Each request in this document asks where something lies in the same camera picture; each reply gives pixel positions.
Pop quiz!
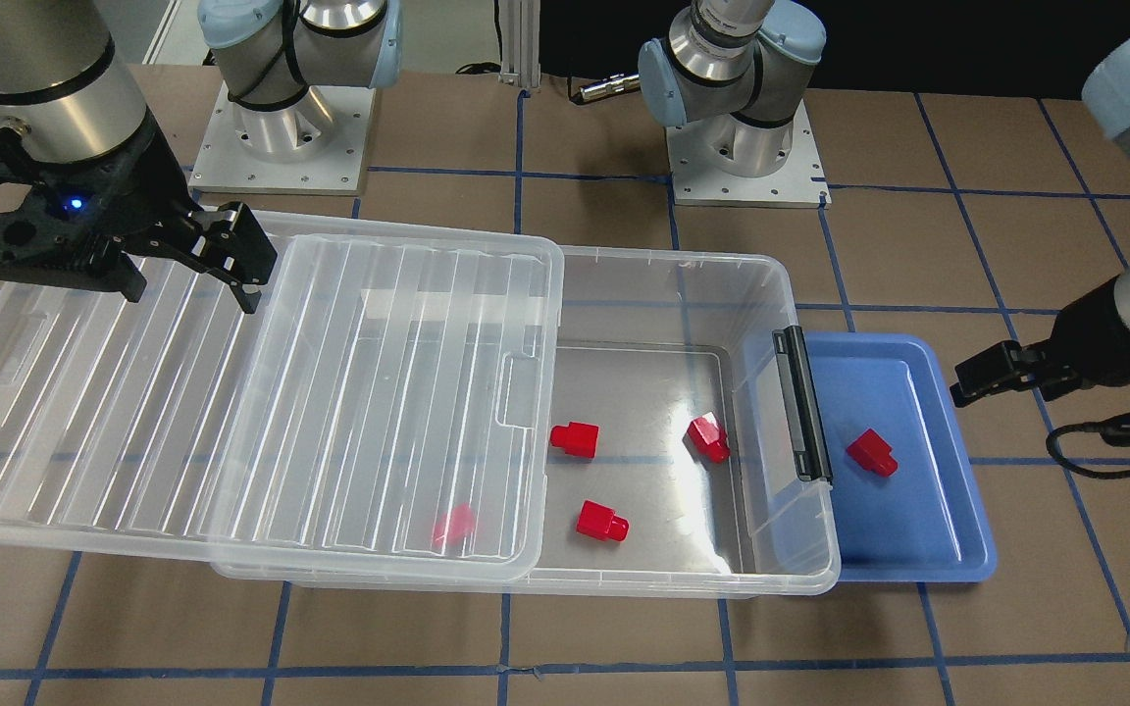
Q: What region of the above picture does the red block hollow side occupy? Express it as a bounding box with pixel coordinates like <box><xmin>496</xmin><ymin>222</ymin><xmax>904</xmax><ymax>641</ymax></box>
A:
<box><xmin>548</xmin><ymin>421</ymin><xmax>600</xmax><ymax>459</ymax></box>

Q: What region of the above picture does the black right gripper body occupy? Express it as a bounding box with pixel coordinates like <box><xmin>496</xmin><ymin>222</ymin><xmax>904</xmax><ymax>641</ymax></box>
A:
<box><xmin>0</xmin><ymin>124</ymin><xmax>277</xmax><ymax>296</ymax></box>

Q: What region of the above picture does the clear plastic box lid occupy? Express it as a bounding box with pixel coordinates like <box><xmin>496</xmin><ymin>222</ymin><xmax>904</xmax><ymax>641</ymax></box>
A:
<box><xmin>0</xmin><ymin>213</ymin><xmax>565</xmax><ymax>582</ymax></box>

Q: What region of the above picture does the red block with stud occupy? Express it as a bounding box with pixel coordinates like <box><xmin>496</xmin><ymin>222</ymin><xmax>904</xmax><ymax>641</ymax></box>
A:
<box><xmin>845</xmin><ymin>429</ymin><xmax>899</xmax><ymax>478</ymax></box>
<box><xmin>687</xmin><ymin>412</ymin><xmax>731</xmax><ymax>464</ymax></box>
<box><xmin>575</xmin><ymin>500</ymin><xmax>631</xmax><ymax>542</ymax></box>

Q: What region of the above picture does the aluminium frame post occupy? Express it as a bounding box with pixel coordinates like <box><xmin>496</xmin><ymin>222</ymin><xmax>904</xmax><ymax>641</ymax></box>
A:
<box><xmin>494</xmin><ymin>0</ymin><xmax>541</xmax><ymax>91</ymax></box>

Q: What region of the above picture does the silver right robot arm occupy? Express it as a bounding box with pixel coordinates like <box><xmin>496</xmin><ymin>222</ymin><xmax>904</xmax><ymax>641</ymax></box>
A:
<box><xmin>0</xmin><ymin>1</ymin><xmax>403</xmax><ymax>314</ymax></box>

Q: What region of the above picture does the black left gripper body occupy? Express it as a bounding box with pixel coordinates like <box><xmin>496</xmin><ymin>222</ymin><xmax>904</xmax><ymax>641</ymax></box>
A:
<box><xmin>950</xmin><ymin>284</ymin><xmax>1130</xmax><ymax>408</ymax></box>

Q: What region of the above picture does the clear plastic storage box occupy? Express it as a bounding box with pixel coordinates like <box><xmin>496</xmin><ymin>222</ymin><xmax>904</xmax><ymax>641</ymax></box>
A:
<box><xmin>212</xmin><ymin>245</ymin><xmax>842</xmax><ymax>598</ymax></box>

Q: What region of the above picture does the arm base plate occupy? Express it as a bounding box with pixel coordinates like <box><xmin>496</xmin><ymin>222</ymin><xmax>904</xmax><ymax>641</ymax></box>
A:
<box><xmin>664</xmin><ymin>103</ymin><xmax>833</xmax><ymax>209</ymax></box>
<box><xmin>188</xmin><ymin>86</ymin><xmax>380</xmax><ymax>197</ymax></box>

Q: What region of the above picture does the red block under lid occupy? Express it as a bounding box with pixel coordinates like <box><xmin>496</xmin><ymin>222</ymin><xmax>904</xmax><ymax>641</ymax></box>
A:
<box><xmin>432</xmin><ymin>502</ymin><xmax>477</xmax><ymax>551</ymax></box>

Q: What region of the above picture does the blue plastic tray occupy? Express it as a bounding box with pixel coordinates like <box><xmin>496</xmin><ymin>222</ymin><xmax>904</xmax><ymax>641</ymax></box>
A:
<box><xmin>805</xmin><ymin>331</ymin><xmax>999</xmax><ymax>582</ymax></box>

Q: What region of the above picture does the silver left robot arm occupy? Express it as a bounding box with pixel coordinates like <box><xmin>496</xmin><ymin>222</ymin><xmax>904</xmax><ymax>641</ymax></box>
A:
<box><xmin>637</xmin><ymin>1</ymin><xmax>1130</xmax><ymax>407</ymax></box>

